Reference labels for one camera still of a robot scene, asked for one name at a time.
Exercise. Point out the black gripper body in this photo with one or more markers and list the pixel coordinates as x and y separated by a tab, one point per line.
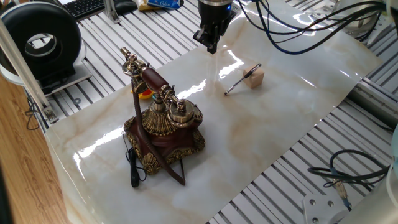
214	14

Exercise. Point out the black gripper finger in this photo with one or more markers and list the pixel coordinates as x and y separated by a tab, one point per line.
216	40
203	35

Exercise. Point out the thin metal pen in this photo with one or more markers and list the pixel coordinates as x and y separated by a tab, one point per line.
239	82

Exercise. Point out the brass maroon phone handset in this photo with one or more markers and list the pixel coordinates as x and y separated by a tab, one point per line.
154	79

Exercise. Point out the antique brass rotary phone base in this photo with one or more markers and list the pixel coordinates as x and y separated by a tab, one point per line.
174	143

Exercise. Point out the blue printed packet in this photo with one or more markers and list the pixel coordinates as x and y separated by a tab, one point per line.
163	3

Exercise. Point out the wooden cube block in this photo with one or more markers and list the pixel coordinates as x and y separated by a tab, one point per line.
255	79

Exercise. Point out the yellow snack packet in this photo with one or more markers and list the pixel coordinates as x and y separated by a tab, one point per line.
141	4

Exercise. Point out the yellow orange toy turtle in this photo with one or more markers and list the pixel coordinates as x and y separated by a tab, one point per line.
144	94

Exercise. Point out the black computer mouse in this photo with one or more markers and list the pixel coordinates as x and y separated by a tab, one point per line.
124	6

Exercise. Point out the glossy marble pattern mat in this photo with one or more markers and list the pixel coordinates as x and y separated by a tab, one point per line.
248	140

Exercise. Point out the black computer keyboard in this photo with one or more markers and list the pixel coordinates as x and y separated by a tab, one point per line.
84	7

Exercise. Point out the white flat stand plate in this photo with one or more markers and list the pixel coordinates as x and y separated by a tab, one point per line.
77	76

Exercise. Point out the metal washer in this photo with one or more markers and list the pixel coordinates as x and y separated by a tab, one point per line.
74	101

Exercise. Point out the white mounting plate with holes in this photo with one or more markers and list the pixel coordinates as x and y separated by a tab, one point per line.
320	208

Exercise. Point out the short aluminium profile post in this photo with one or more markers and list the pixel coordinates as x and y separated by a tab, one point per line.
111	11

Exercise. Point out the aluminium frame post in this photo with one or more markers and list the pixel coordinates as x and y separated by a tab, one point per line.
21	65

